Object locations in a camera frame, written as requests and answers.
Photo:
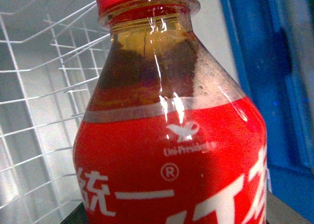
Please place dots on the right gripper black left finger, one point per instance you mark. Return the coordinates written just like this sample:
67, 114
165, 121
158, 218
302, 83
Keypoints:
77, 216

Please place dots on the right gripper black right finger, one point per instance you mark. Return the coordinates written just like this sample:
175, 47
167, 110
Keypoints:
280, 213

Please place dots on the red iced tea bottle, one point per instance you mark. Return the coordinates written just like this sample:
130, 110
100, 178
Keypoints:
168, 136

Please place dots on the white chest freezer with penguins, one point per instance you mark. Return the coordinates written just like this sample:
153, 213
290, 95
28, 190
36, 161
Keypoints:
268, 47

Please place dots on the white wire freezer basket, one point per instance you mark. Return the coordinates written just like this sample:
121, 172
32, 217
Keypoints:
51, 55

